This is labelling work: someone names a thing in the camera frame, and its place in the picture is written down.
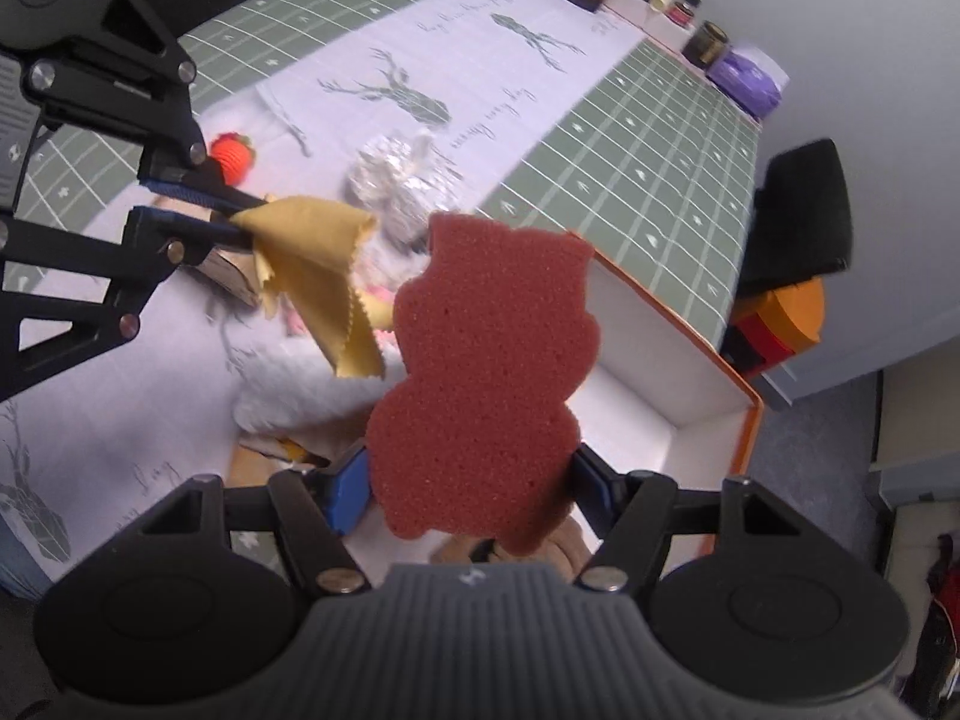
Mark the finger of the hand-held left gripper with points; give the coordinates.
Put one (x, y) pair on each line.
(187, 191)
(187, 229)

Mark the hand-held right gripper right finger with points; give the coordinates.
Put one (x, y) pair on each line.
(592, 491)

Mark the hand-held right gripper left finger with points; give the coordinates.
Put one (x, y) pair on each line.
(349, 491)

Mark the yellow cloth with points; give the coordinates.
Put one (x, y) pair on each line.
(315, 247)

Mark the orange cardboard box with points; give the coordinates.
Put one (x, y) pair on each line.
(660, 360)

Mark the red-brown bear-shaped sponge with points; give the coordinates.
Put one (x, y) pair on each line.
(480, 390)

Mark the red crochet strawberry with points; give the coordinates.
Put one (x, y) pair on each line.
(234, 154)

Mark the white fluffy cloth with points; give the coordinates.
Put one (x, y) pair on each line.
(300, 397)

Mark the crumpled silver foil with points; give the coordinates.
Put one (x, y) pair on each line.
(397, 180)

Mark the orange and red plastic item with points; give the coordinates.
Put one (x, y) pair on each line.
(784, 322)

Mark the white deer print table runner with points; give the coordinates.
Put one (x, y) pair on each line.
(465, 67)

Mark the black chair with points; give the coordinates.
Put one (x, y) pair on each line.
(806, 202)

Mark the purple tissue pack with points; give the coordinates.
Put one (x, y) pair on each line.
(746, 79)

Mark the dark jar with gold rim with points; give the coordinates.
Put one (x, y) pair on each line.
(706, 43)

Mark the white flat box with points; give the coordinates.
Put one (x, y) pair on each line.
(652, 30)

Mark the small ink bottle red label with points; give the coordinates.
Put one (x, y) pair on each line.
(684, 9)

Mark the small white capped bottle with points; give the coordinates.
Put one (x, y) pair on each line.
(660, 1)

